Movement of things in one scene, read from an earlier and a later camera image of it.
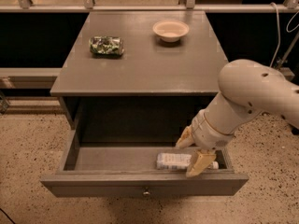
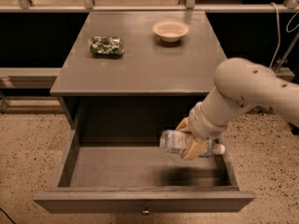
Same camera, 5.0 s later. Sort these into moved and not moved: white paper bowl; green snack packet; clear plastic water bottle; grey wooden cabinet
Moved: clear plastic water bottle
Not moved: white paper bowl; grey wooden cabinet; green snack packet
